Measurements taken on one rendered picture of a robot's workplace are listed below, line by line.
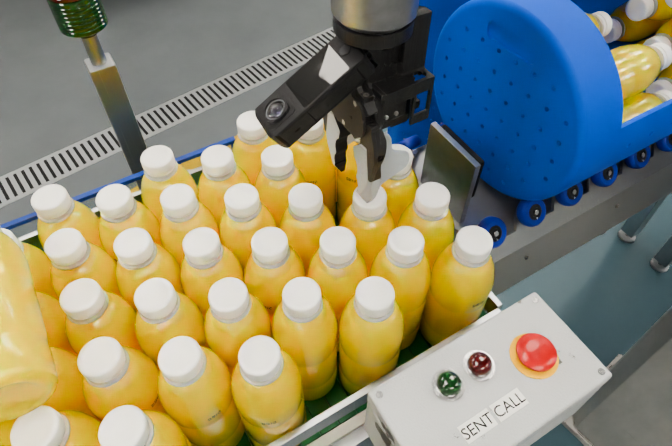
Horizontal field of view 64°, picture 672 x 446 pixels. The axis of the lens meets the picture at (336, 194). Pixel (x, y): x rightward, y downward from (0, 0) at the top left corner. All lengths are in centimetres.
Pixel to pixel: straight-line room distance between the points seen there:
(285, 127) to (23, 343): 28
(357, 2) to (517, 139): 38
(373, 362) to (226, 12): 264
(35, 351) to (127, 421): 9
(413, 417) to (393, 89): 29
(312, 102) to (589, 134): 35
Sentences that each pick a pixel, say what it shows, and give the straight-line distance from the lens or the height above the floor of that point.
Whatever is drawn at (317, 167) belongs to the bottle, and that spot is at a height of 105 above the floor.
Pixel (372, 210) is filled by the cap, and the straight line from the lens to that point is 60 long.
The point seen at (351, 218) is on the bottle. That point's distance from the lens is 63.
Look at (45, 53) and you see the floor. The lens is 307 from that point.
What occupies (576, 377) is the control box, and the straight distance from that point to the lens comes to 55.
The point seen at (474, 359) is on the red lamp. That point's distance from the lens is 52.
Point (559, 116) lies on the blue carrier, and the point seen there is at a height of 115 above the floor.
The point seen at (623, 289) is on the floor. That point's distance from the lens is 205.
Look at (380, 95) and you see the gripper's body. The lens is 50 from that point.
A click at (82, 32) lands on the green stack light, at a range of 81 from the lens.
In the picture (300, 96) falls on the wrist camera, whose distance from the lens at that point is 49.
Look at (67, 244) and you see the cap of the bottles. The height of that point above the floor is 110.
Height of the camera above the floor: 157
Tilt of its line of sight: 50 degrees down
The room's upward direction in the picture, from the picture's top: straight up
